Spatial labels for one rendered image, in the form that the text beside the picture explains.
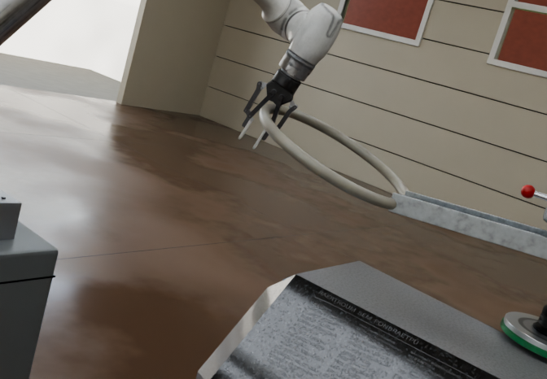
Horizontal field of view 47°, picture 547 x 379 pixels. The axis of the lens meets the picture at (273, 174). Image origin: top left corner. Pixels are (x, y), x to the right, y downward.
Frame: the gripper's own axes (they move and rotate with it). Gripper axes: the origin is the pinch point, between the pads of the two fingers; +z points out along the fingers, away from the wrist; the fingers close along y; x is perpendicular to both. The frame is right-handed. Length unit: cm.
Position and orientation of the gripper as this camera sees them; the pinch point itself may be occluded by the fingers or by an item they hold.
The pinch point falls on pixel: (252, 133)
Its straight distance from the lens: 181.7
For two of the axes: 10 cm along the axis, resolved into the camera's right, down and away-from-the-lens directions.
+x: 1.6, -2.2, 9.6
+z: -5.3, 8.0, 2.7
